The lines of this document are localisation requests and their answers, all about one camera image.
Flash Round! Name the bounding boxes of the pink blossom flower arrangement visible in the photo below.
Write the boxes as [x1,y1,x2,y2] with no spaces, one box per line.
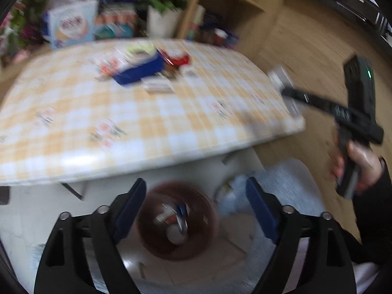
[0,0,53,53]

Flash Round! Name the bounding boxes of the dark red paper cup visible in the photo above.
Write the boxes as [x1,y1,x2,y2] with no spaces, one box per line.
[212,28,227,47]

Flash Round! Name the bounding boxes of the white box with pastel print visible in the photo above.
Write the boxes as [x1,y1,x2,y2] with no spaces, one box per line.
[42,0,99,50]

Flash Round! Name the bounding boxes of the brown trash bin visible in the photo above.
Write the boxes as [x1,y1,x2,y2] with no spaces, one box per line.
[136,181,219,262]

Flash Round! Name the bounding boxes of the crushed red can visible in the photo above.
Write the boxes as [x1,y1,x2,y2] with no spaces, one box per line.
[159,49,191,68]

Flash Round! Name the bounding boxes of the teal tissue box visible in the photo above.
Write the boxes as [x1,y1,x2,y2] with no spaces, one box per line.
[93,4,137,39]

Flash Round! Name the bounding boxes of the stack of pastel cups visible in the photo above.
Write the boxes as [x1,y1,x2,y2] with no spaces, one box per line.
[185,4,206,42]

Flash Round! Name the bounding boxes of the black television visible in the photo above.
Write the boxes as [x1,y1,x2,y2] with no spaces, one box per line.
[280,0,392,42]

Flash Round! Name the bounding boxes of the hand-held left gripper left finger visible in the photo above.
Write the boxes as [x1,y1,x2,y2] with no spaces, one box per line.
[34,178,147,294]

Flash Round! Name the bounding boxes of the wooden shelf unit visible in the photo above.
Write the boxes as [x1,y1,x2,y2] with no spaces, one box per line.
[176,0,289,50]

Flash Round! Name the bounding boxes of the brown plastic cup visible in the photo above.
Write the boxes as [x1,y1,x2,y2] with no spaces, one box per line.
[200,27,215,45]

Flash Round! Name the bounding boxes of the person's right forearm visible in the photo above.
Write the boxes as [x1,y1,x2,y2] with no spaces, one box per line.
[337,157,392,266]

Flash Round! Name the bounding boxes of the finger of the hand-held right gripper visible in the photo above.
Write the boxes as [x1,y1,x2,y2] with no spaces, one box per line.
[281,86,338,116]

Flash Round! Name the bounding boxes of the white angular flower pot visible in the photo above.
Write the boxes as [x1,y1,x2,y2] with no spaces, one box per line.
[147,4,184,39]

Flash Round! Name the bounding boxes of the round tub with green lid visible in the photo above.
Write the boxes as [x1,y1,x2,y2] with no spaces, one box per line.
[124,41,157,56]

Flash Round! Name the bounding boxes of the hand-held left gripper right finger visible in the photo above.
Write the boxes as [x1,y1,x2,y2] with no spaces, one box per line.
[246,177,357,294]

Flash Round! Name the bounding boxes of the small flat white packet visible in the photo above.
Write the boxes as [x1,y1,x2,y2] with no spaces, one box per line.
[143,80,176,95]

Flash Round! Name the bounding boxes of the blue printed box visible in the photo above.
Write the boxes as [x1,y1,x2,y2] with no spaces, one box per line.
[225,32,240,50]

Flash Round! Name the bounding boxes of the clear floral plastic packet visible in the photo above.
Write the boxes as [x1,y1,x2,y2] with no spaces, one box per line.
[94,56,123,82]

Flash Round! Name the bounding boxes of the white plastic bottle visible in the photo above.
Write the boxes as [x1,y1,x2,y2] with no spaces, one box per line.
[268,66,304,119]

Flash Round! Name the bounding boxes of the person's right hand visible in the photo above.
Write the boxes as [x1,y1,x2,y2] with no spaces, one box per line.
[332,142,384,195]

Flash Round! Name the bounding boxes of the blue coffee bag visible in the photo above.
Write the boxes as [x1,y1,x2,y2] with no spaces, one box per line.
[112,49,165,87]

